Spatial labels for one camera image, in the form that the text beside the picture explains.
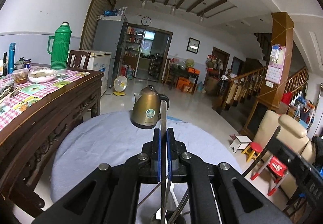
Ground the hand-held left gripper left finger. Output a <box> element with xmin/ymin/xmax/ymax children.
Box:
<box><xmin>31</xmin><ymin>128</ymin><xmax>162</xmax><ymax>224</ymax></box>

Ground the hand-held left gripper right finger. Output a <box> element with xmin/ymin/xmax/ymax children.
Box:
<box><xmin>166</xmin><ymin>127</ymin><xmax>294</xmax><ymax>224</ymax></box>

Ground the metal spoon handle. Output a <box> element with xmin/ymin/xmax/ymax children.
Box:
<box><xmin>160</xmin><ymin>100</ymin><xmax>168</xmax><ymax>223</ymax></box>

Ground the dark wooden chopstick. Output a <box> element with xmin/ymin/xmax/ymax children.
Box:
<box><xmin>165</xmin><ymin>179</ymin><xmax>173</xmax><ymax>217</ymax></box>
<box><xmin>169</xmin><ymin>192</ymin><xmax>190</xmax><ymax>223</ymax></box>

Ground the white plastic spoon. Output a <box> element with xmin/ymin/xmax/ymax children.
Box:
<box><xmin>155</xmin><ymin>184</ymin><xmax>178</xmax><ymax>221</ymax></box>

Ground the dark round utensil holder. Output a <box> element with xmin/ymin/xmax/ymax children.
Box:
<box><xmin>151</xmin><ymin>210</ymin><xmax>186</xmax><ymax>224</ymax></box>

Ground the red child chair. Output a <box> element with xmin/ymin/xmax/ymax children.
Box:
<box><xmin>251</xmin><ymin>155</ymin><xmax>288</xmax><ymax>197</ymax></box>

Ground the bronze electric kettle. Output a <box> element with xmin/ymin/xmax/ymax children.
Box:
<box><xmin>129</xmin><ymin>85</ymin><xmax>170</xmax><ymax>130</ymax></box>

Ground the beige leather sofa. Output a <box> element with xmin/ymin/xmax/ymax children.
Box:
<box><xmin>255</xmin><ymin>110</ymin><xmax>316</xmax><ymax>197</ymax></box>

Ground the red and yellow stool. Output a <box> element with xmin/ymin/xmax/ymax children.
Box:
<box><xmin>242</xmin><ymin>142</ymin><xmax>263</xmax><ymax>162</ymax></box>

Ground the white low stool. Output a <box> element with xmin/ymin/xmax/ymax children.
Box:
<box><xmin>230</xmin><ymin>135</ymin><xmax>252</xmax><ymax>153</ymax></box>

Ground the small yellow fan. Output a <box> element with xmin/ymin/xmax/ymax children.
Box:
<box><xmin>113</xmin><ymin>75</ymin><xmax>128</xmax><ymax>96</ymax></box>

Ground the dark wooden side table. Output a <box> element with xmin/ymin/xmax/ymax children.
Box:
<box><xmin>165</xmin><ymin>58</ymin><xmax>202</xmax><ymax>94</ymax></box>

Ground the carved dark wooden table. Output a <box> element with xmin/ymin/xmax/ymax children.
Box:
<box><xmin>0</xmin><ymin>63</ymin><xmax>105</xmax><ymax>217</ymax></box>

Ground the wooden stair railing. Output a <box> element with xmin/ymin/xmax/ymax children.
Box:
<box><xmin>222</xmin><ymin>66</ymin><xmax>268</xmax><ymax>111</ymax></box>

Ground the white chest freezer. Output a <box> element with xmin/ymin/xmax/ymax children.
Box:
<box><xmin>86</xmin><ymin>50</ymin><xmax>112</xmax><ymax>97</ymax></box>

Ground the wooden chair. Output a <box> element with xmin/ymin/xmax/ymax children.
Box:
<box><xmin>67</xmin><ymin>50</ymin><xmax>91</xmax><ymax>71</ymax></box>

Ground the grey refrigerator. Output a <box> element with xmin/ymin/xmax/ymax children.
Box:
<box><xmin>92</xmin><ymin>15</ymin><xmax>128</xmax><ymax>88</ymax></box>

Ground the white bowl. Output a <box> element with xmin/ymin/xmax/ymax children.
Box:
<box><xmin>28</xmin><ymin>69</ymin><xmax>58</xmax><ymax>83</ymax></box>

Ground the wooden pillar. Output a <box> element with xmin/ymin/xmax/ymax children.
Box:
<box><xmin>255</xmin><ymin>12</ymin><xmax>294</xmax><ymax>113</ymax></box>

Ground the green thermos flask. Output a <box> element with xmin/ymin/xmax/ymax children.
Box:
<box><xmin>47</xmin><ymin>22</ymin><xmax>70</xmax><ymax>71</ymax></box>

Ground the checkered tablecloth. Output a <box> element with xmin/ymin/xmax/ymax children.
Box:
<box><xmin>0</xmin><ymin>66</ymin><xmax>91</xmax><ymax>131</ymax></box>

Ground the clear plastic container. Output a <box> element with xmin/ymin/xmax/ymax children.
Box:
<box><xmin>12</xmin><ymin>68</ymin><xmax>29</xmax><ymax>85</ymax></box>

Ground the blue bottle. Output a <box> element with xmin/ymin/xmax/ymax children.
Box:
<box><xmin>8</xmin><ymin>42</ymin><xmax>16</xmax><ymax>74</ymax></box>

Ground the black cable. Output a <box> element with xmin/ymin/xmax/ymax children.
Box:
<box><xmin>243</xmin><ymin>126</ymin><xmax>282</xmax><ymax>178</ymax></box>

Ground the pink wall calendar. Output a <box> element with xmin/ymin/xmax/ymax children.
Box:
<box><xmin>265</xmin><ymin>44</ymin><xmax>286</xmax><ymax>85</ymax></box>

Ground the framed wall picture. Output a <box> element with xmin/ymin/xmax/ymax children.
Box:
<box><xmin>187</xmin><ymin>37</ymin><xmax>200</xmax><ymax>53</ymax></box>

